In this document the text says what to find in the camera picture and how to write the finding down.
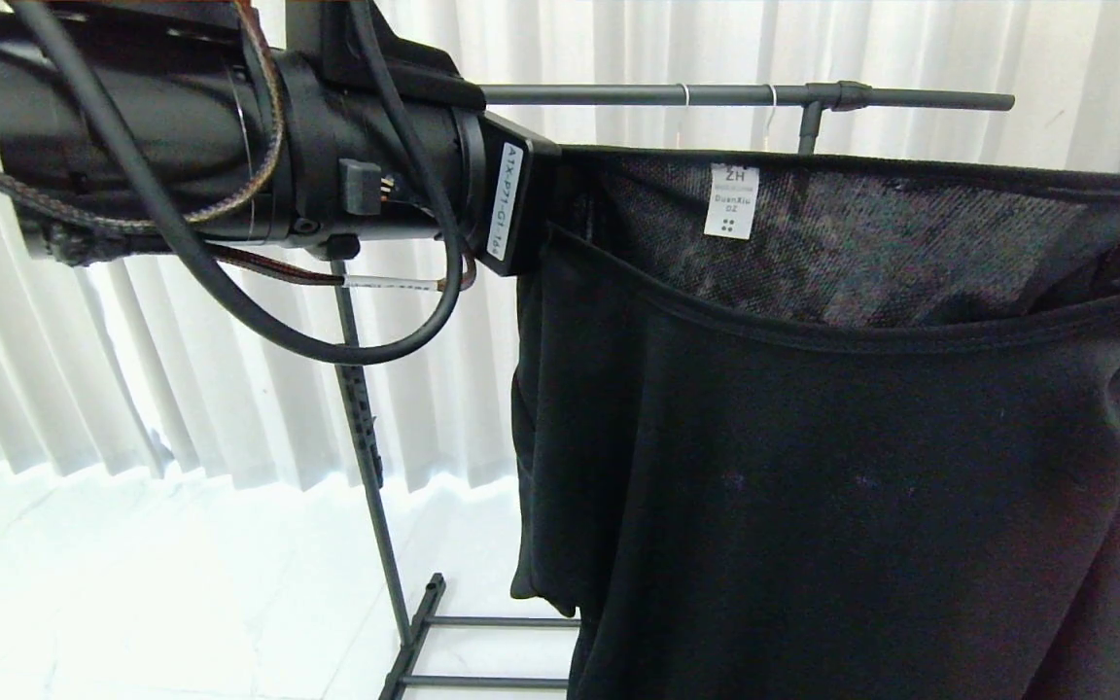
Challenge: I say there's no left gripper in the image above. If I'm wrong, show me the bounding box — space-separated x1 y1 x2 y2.
278 53 561 278

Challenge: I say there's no black garment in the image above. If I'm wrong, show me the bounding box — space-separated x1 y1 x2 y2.
509 146 1120 700

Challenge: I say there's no black clothes rack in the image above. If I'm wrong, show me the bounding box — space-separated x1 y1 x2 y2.
332 81 1016 700

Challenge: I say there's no white curtain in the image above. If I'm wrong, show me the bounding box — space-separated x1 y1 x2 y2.
0 0 1120 497

